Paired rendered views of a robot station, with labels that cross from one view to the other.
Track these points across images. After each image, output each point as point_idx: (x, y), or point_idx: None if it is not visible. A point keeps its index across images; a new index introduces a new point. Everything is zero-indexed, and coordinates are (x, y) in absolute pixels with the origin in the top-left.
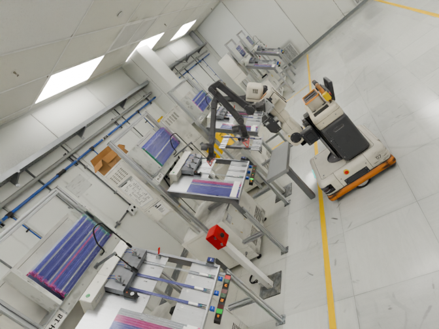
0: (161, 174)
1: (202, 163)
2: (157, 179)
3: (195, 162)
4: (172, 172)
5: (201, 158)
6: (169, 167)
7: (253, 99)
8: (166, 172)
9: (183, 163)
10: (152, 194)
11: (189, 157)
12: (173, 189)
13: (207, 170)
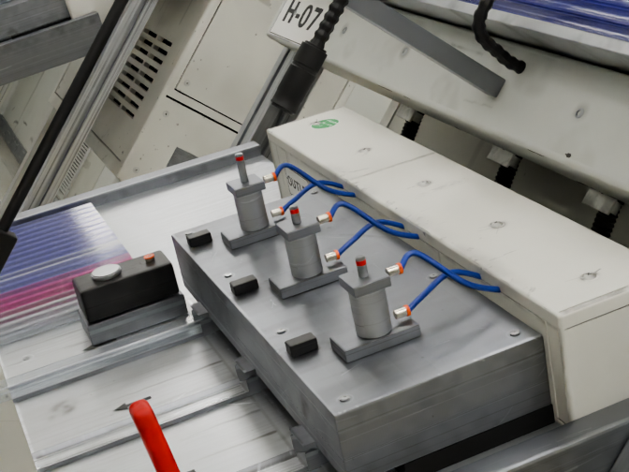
0: (318, 17)
1: (265, 449)
2: (290, 3)
3: (246, 278)
4: (338, 122)
5: (322, 434)
6: (374, 70)
7: None
8: (332, 57)
9: (368, 190)
10: None
11: (453, 293)
12: (226, 175)
13: (75, 413)
